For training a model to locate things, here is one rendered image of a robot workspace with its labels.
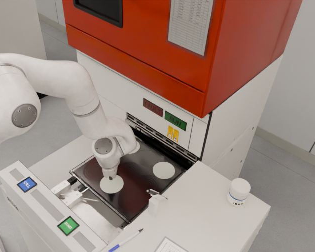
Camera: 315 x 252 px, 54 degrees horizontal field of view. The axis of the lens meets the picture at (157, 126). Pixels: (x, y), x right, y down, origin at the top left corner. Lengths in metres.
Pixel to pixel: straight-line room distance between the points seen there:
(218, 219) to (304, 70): 1.71
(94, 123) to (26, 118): 0.26
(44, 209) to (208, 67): 0.77
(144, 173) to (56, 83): 0.70
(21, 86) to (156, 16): 0.56
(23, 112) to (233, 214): 0.84
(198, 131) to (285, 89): 1.58
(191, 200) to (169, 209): 0.10
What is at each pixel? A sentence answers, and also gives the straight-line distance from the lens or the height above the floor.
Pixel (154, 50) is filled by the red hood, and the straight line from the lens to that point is 1.17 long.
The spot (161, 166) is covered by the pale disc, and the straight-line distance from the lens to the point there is 1.40.
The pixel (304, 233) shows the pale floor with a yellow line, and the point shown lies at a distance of 2.54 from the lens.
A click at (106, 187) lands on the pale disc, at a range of 1.33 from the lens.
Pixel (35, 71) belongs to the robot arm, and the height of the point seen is 1.54.
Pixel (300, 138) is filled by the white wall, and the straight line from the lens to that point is 2.93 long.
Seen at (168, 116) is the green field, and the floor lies 1.10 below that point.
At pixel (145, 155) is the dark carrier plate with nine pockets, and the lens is 1.44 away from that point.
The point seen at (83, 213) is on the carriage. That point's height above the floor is 0.88.
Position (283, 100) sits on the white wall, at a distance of 2.81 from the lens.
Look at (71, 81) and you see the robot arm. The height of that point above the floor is 1.52.
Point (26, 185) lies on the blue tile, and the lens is 1.31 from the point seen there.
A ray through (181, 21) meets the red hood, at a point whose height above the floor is 1.56.
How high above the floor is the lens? 1.95
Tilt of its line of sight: 41 degrees down
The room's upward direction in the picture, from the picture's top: 4 degrees clockwise
